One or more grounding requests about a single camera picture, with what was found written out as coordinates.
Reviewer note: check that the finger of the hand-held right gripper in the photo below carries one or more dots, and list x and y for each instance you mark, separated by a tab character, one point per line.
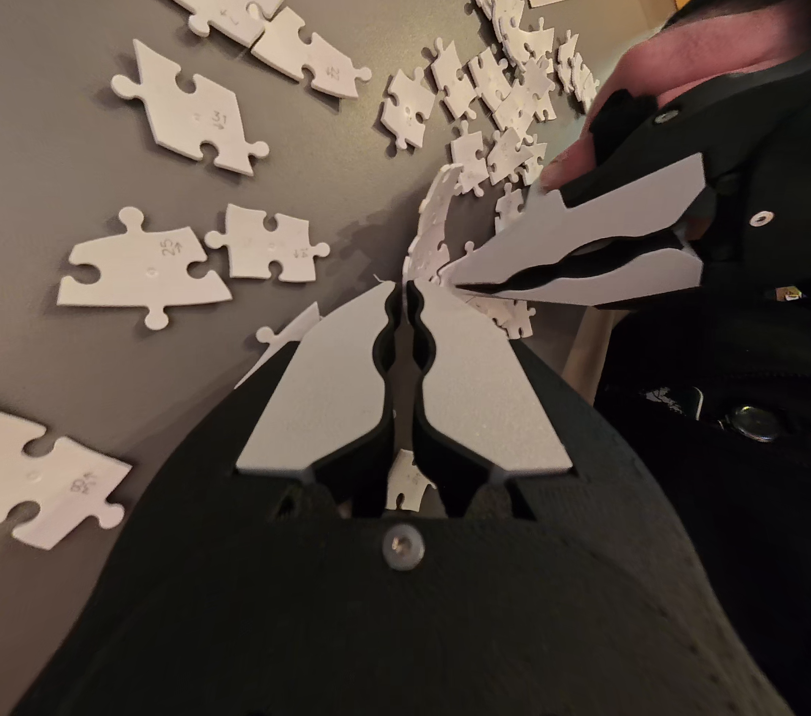
633	282
602	222

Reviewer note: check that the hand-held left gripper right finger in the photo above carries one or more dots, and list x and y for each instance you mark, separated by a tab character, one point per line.
488	399

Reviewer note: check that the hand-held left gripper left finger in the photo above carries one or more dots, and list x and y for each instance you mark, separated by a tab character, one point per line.
317	399

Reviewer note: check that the joined white puzzle section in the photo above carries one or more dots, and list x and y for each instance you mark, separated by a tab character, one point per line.
431	222

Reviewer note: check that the puzzle pieces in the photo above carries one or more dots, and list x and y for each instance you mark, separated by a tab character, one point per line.
139	269

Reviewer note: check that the person's right hand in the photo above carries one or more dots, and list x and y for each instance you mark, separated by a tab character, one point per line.
684	57

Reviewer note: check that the person's beige trousers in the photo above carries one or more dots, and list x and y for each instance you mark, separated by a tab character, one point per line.
592	355

